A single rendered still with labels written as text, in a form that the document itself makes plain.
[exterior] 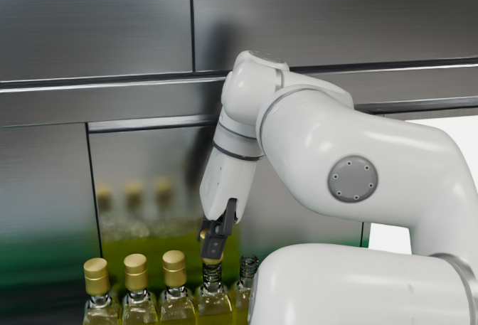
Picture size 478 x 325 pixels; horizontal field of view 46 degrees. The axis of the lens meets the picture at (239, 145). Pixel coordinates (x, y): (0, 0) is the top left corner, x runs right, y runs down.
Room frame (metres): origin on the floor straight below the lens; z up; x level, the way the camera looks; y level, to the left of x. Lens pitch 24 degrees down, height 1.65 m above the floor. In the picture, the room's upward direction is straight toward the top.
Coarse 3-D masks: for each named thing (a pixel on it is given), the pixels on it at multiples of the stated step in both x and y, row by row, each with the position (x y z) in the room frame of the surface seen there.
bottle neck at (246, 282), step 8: (248, 256) 0.73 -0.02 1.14; (256, 256) 0.73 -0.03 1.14; (240, 264) 0.72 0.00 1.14; (248, 264) 0.71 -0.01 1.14; (256, 264) 0.71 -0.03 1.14; (240, 272) 0.72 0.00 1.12; (248, 272) 0.71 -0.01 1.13; (240, 280) 0.72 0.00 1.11; (248, 280) 0.71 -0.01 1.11; (248, 288) 0.71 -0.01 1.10
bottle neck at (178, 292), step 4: (184, 284) 0.70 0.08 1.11; (168, 288) 0.69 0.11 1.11; (172, 288) 0.69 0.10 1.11; (176, 288) 0.69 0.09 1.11; (180, 288) 0.69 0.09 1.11; (184, 288) 0.70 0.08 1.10; (168, 292) 0.69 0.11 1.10; (172, 292) 0.69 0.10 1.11; (176, 292) 0.69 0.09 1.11; (180, 292) 0.69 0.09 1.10; (184, 292) 0.70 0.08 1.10; (168, 296) 0.69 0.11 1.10; (172, 296) 0.69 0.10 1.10; (176, 296) 0.69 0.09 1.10; (180, 296) 0.69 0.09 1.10
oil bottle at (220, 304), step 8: (200, 288) 0.72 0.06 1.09; (224, 288) 0.72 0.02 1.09; (200, 296) 0.70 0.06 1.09; (208, 296) 0.70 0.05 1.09; (216, 296) 0.70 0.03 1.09; (224, 296) 0.70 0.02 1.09; (200, 304) 0.69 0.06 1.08; (208, 304) 0.69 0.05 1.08; (216, 304) 0.69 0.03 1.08; (224, 304) 0.69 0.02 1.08; (200, 312) 0.68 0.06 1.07; (208, 312) 0.68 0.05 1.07; (216, 312) 0.68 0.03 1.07; (224, 312) 0.69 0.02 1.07; (232, 312) 0.69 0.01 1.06; (200, 320) 0.68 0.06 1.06; (208, 320) 0.68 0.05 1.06; (216, 320) 0.68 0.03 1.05; (224, 320) 0.69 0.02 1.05; (232, 320) 0.69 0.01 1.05
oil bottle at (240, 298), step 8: (232, 288) 0.73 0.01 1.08; (240, 288) 0.71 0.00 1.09; (232, 296) 0.72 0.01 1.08; (240, 296) 0.70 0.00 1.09; (248, 296) 0.70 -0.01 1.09; (232, 304) 0.71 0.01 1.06; (240, 304) 0.69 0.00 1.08; (248, 304) 0.70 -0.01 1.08; (240, 312) 0.69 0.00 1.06; (240, 320) 0.69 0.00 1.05
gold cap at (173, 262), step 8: (168, 256) 0.70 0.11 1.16; (176, 256) 0.70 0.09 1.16; (184, 256) 0.70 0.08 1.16; (168, 264) 0.68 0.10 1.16; (176, 264) 0.68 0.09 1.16; (184, 264) 0.70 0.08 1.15; (168, 272) 0.69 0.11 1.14; (176, 272) 0.68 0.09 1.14; (184, 272) 0.69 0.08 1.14; (168, 280) 0.69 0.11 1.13; (176, 280) 0.68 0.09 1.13; (184, 280) 0.69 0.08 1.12
